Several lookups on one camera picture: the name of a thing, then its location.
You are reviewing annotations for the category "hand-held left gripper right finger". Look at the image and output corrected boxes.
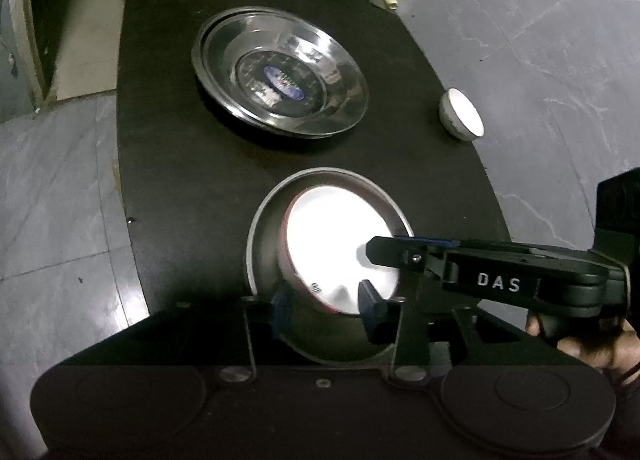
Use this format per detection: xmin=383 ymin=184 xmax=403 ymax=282
xmin=357 ymin=279 xmax=506 ymax=383

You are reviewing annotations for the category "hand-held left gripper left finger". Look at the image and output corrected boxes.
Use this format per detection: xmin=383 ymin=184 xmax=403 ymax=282
xmin=135 ymin=290 xmax=291 ymax=384

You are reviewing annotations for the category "steel bowl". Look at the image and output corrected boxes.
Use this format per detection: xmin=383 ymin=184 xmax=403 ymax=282
xmin=245 ymin=167 xmax=416 ymax=366

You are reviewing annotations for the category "person's right hand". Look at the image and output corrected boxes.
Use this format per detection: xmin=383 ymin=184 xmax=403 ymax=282
xmin=525 ymin=312 xmax=640 ymax=373

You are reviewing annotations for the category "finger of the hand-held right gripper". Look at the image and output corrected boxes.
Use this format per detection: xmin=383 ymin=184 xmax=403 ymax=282
xmin=394 ymin=236 xmax=460 ymax=247
xmin=365 ymin=236 xmax=461 ymax=285

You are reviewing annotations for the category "white ceramic bowl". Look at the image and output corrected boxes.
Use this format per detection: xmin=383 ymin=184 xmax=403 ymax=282
xmin=277 ymin=186 xmax=401 ymax=315
xmin=439 ymin=88 xmax=485 ymax=143

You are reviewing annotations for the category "cream door frame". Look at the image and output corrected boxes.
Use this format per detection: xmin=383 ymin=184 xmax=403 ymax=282
xmin=7 ymin=0 xmax=56 ymax=110

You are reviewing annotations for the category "steel plate with sticker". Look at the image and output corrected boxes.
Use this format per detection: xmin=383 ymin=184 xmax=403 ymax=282
xmin=200 ymin=10 xmax=370 ymax=135

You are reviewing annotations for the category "large steel plate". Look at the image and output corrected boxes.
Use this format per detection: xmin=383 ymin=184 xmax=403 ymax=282
xmin=191 ymin=6 xmax=368 ymax=141

